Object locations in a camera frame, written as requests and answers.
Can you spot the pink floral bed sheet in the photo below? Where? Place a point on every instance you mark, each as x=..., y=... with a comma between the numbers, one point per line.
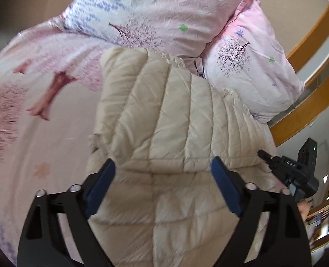
x=28, y=144

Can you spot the person's right hand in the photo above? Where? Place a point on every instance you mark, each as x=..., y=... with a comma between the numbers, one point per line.
x=304, y=209

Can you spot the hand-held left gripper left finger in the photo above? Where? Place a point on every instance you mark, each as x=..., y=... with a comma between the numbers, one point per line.
x=101, y=185

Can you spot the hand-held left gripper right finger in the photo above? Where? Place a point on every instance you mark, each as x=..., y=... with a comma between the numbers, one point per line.
x=225, y=186

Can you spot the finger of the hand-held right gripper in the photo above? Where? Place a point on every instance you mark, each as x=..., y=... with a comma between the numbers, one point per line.
x=266, y=158

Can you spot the cream puffer jacket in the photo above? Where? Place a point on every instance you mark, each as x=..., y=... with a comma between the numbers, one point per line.
x=167, y=111

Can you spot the small pink floral pillow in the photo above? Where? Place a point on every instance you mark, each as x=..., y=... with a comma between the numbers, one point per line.
x=253, y=69

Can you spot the wooden headboard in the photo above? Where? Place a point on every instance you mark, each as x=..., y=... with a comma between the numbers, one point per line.
x=292, y=128

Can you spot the wooden shelf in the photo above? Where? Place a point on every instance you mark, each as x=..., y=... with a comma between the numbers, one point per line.
x=327, y=200

